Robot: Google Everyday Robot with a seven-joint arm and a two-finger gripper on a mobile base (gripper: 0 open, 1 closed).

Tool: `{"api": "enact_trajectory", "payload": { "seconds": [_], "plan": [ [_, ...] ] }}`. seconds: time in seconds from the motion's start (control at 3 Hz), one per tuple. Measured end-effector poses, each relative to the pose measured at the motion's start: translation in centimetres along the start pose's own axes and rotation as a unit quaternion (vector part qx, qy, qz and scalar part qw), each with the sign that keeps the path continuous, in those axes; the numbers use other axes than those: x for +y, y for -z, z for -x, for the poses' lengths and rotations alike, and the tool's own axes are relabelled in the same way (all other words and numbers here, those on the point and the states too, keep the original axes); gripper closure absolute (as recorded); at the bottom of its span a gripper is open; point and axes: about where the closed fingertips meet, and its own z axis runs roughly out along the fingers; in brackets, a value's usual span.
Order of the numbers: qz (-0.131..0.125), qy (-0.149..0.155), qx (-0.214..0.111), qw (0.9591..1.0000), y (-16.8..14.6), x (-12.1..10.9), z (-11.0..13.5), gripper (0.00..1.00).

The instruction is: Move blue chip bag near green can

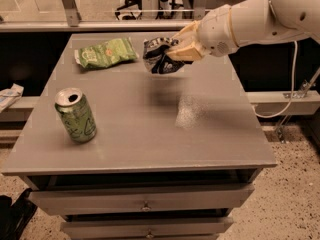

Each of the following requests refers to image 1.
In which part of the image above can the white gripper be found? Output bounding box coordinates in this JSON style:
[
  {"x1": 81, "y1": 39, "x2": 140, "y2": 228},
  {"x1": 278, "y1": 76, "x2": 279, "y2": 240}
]
[{"x1": 165, "y1": 5, "x2": 238, "y2": 62}]

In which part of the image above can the blue chip bag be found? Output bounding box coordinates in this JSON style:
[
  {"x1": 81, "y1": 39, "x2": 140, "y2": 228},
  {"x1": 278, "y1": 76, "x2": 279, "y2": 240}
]
[{"x1": 143, "y1": 37, "x2": 184, "y2": 74}]

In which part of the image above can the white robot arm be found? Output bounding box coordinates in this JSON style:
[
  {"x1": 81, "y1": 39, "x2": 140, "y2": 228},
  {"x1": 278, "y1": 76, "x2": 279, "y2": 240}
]
[{"x1": 166, "y1": 0, "x2": 320, "y2": 61}]

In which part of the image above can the green chip bag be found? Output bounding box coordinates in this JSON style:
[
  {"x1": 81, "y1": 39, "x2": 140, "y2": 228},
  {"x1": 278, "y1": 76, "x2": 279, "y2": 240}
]
[{"x1": 74, "y1": 38, "x2": 138, "y2": 69}]

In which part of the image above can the green soda can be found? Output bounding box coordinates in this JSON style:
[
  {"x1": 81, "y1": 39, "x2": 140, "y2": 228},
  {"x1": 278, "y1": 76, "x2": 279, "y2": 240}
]
[{"x1": 55, "y1": 88, "x2": 97, "y2": 143}]

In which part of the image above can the black bag on floor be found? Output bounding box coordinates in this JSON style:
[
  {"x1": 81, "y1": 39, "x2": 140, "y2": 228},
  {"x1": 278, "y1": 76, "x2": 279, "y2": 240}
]
[{"x1": 0, "y1": 188, "x2": 37, "y2": 240}]

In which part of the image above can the grey drawer cabinet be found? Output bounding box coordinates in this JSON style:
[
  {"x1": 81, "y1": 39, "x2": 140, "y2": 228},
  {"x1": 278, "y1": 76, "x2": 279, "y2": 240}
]
[{"x1": 0, "y1": 30, "x2": 278, "y2": 240}]

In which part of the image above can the metal railing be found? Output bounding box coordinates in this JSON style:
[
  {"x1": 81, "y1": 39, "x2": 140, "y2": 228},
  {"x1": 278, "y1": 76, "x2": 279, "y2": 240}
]
[{"x1": 0, "y1": 0, "x2": 209, "y2": 33}]

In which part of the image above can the lower drawer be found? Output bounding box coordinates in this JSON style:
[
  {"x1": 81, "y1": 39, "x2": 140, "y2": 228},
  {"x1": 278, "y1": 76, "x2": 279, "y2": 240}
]
[{"x1": 61, "y1": 217, "x2": 233, "y2": 240}]

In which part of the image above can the drawer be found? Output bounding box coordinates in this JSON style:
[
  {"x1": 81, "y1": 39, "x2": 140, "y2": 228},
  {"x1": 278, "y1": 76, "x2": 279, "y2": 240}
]
[
  {"x1": 29, "y1": 184, "x2": 254, "y2": 215},
  {"x1": 61, "y1": 217, "x2": 233, "y2": 240}
]

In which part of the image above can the white packet on ledge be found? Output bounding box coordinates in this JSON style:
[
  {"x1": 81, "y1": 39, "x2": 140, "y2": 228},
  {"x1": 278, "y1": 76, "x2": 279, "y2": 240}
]
[{"x1": 0, "y1": 84, "x2": 24, "y2": 113}]

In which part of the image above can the upper drawer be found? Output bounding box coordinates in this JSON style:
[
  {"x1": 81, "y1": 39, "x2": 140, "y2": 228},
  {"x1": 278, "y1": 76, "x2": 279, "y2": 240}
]
[{"x1": 29, "y1": 184, "x2": 254, "y2": 215}]

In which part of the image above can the white cable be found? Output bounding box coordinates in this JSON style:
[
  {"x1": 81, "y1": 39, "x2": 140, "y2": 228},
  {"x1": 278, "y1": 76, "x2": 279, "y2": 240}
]
[{"x1": 252, "y1": 40, "x2": 299, "y2": 120}]

